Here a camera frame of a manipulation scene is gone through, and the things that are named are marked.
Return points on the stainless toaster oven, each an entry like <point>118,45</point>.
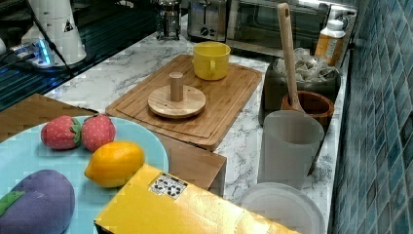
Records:
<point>254,24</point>

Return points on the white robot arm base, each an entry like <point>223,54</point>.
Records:
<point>53,40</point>

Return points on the silver toaster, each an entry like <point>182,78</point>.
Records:
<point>207,19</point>

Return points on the frosted white plastic cup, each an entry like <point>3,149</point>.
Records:
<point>290,142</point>

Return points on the dark grey tea bag bowl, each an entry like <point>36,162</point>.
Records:
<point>313,74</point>

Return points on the yellow cardboard box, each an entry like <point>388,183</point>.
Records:
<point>153,202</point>

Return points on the glass french press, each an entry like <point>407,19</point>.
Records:
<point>168,19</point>

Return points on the purple plush eggplant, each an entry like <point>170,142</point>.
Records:
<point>42,203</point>

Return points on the right plush strawberry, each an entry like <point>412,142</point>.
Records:
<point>97,131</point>

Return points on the white round plastic lid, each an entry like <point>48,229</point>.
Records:
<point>285,205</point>

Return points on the left plush strawberry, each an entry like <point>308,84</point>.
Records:
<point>63,132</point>

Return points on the light blue plate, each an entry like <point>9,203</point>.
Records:
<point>25,153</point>

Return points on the yellow toy lemon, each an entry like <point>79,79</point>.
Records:
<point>114,163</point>

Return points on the brown wooden cup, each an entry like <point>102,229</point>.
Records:
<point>317,106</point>

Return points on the orange bottle white cap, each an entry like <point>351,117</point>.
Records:
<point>330,41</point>

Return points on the round wooden lid with knob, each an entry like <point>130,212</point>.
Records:
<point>176,100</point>

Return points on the yellow ceramic mug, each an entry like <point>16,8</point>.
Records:
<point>211,60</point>

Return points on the plush strawberry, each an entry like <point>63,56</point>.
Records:
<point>97,131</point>
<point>63,132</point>

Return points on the bamboo cutting board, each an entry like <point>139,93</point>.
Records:
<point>225,99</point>

